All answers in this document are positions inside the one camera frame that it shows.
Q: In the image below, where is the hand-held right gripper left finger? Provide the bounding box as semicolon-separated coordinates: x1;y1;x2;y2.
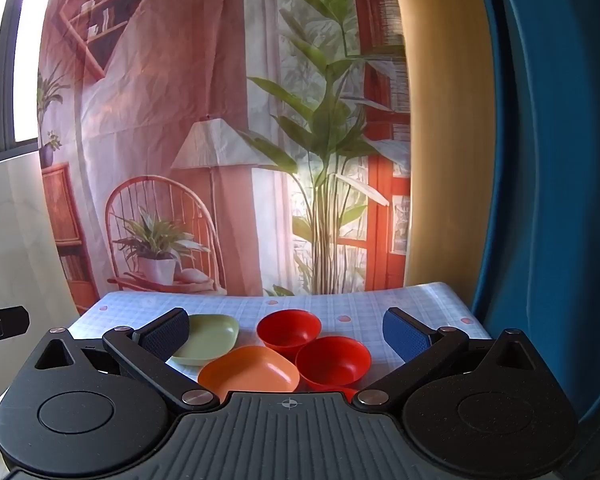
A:
31;308;222;414

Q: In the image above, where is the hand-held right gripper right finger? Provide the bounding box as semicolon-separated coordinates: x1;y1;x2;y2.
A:
355;307;552;407

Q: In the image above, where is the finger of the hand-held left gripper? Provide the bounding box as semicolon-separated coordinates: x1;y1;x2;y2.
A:
0;305;31;344

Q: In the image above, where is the green plate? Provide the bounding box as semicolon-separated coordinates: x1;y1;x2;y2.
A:
170;313;240;367

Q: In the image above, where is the blue checked tablecloth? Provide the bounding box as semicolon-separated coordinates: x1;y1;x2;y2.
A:
67;280;494;403

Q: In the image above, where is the orange plate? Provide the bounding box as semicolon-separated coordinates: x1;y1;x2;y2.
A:
197;345;301;401

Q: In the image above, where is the yellow wooden board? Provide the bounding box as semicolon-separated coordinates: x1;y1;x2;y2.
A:
390;0;502;306

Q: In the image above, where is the printed wall tapestry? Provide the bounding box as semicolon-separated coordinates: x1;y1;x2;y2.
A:
36;0;414;317

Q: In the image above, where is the dark window frame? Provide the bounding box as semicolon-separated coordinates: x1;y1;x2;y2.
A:
0;0;42;155

